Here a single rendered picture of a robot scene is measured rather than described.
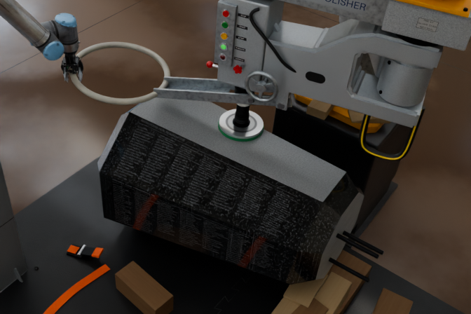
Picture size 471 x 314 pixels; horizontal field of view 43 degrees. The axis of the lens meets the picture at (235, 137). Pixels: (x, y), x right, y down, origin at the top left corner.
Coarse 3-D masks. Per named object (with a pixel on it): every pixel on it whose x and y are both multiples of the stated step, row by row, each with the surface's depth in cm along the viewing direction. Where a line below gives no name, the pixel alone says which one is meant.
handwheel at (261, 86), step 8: (256, 72) 242; (264, 72) 241; (248, 80) 246; (256, 80) 245; (264, 80) 248; (272, 80) 241; (248, 88) 249; (256, 88) 246; (264, 88) 244; (256, 96) 250; (272, 96) 246
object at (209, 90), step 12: (168, 84) 293; (180, 84) 290; (192, 84) 287; (204, 84) 284; (216, 84) 281; (228, 84) 278; (168, 96) 282; (180, 96) 279; (192, 96) 276; (204, 96) 274; (216, 96) 271; (228, 96) 268; (240, 96) 266; (264, 96) 261
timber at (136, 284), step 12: (132, 264) 300; (120, 276) 294; (132, 276) 294; (144, 276) 295; (120, 288) 298; (132, 288) 289; (144, 288) 290; (156, 288) 290; (132, 300) 294; (144, 300) 285; (156, 300) 285; (168, 300) 286; (144, 312) 290; (156, 312) 282; (168, 312) 292
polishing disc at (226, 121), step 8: (232, 112) 288; (224, 120) 283; (232, 120) 284; (256, 120) 285; (224, 128) 278; (232, 128) 279; (240, 128) 279; (248, 128) 280; (256, 128) 280; (232, 136) 276; (240, 136) 275; (248, 136) 275
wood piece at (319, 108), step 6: (312, 102) 299; (318, 102) 300; (324, 102) 300; (312, 108) 296; (318, 108) 296; (324, 108) 296; (330, 108) 300; (312, 114) 299; (318, 114) 297; (324, 114) 295
